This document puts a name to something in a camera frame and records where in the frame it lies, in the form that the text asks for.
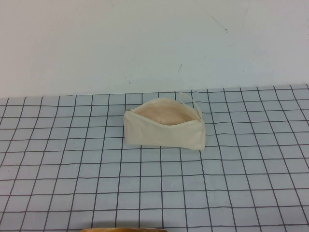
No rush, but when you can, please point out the cream fabric pencil case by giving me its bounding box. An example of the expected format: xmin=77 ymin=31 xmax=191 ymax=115
xmin=123 ymin=91 xmax=206 ymax=150

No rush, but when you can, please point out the orange-brown rounded object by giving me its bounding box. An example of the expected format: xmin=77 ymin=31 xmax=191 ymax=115
xmin=80 ymin=227 xmax=170 ymax=232

